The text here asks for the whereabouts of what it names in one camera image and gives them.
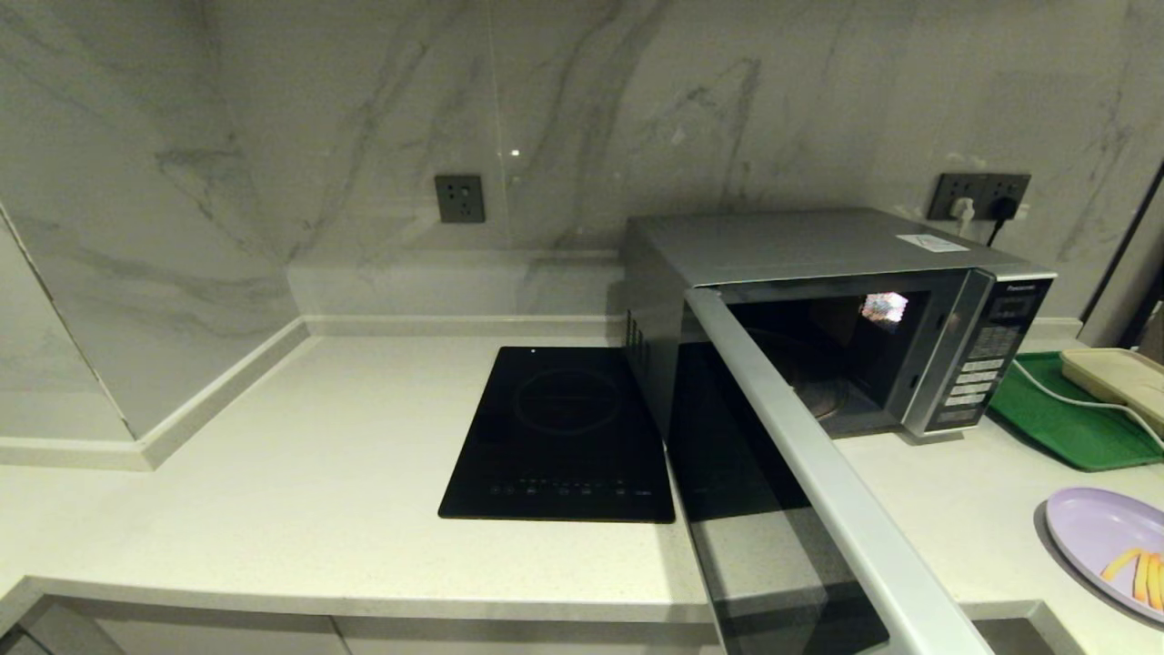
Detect dark door frame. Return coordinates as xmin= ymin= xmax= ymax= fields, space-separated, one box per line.
xmin=1080 ymin=162 xmax=1164 ymax=351

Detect purple plate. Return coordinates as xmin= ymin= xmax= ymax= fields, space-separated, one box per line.
xmin=1045 ymin=488 xmax=1164 ymax=625

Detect black induction cooktop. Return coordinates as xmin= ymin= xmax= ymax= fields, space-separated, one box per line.
xmin=437 ymin=346 xmax=677 ymax=524

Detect yellow french fries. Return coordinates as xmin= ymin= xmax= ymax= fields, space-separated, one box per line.
xmin=1100 ymin=546 xmax=1164 ymax=612

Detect white power cable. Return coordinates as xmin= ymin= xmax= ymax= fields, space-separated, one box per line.
xmin=1009 ymin=357 xmax=1164 ymax=453

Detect microwave door with dark glass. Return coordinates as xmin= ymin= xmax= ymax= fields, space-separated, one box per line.
xmin=668 ymin=287 xmax=997 ymax=655

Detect green plastic tray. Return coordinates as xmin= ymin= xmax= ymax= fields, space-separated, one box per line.
xmin=987 ymin=352 xmax=1164 ymax=472

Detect angled cabinet corner panel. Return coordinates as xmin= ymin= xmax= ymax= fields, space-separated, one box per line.
xmin=14 ymin=602 xmax=124 ymax=655

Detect grey double wall socket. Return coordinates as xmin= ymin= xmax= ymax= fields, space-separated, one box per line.
xmin=928 ymin=173 xmax=1032 ymax=222

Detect grey single wall socket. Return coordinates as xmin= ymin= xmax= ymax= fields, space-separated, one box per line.
xmin=434 ymin=174 xmax=486 ymax=225

